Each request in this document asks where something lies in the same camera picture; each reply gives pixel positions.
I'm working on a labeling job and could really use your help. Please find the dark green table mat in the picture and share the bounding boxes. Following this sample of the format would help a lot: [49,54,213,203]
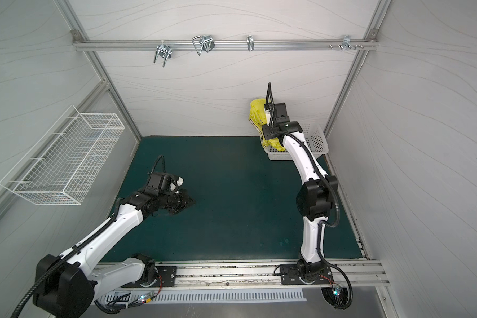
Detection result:
[101,136,363,263]

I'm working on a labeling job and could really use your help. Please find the white plastic perforated basket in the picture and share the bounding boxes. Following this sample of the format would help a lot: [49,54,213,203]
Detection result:
[264,122,329,161]

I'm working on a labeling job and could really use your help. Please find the white slotted cable duct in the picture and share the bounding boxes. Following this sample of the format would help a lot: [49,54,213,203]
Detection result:
[99,288,307,307]

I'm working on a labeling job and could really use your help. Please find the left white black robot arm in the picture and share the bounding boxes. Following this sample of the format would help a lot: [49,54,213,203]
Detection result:
[24,172,194,317]

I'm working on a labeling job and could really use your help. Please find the horizontal aluminium rail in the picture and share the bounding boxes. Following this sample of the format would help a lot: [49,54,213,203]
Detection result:
[73,38,380,52]

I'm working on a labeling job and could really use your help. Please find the black corrugated cable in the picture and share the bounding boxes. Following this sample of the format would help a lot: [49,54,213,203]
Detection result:
[9,154,167,318]
[264,82,355,310]

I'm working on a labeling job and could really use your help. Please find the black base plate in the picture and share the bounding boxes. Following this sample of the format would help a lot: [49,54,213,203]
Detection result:
[121,264,178,288]
[273,262,334,286]

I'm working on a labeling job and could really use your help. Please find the metal bracket hook right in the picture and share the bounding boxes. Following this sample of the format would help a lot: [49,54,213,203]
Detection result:
[329,35,364,51]

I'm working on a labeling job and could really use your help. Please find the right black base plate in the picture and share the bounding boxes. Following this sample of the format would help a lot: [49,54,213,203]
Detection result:
[273,262,334,286]

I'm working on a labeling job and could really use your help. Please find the left black corrugated cable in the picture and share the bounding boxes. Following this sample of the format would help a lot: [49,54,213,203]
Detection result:
[9,154,167,318]

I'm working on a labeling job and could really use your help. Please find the metal U-bolt hook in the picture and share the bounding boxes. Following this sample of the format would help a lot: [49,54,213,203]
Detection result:
[153,43,172,68]

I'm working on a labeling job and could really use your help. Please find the white wire wall basket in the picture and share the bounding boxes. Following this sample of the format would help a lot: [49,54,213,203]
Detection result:
[0,105,125,205]

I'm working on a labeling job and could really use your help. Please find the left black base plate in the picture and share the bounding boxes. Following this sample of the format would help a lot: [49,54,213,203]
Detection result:
[121,264,178,288]

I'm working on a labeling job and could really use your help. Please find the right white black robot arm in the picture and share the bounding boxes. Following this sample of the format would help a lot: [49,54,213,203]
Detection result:
[260,101,340,284]

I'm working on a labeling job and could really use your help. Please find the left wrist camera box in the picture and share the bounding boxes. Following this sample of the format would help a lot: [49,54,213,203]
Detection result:
[170,176,184,192]

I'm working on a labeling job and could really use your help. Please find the small metal hook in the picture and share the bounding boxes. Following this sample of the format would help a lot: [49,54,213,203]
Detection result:
[246,35,254,52]

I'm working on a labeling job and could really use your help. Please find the yellow long pants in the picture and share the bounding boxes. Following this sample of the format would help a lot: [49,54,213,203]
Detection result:
[249,98,286,152]

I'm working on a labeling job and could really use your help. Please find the right black corrugated cable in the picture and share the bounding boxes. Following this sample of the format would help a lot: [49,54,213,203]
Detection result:
[264,82,355,310]

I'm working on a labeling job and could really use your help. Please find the metal double hook clamp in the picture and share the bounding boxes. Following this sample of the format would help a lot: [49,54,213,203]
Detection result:
[192,34,215,56]

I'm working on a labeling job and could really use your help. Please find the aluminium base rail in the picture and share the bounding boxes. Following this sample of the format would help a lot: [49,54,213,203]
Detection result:
[157,259,390,291]

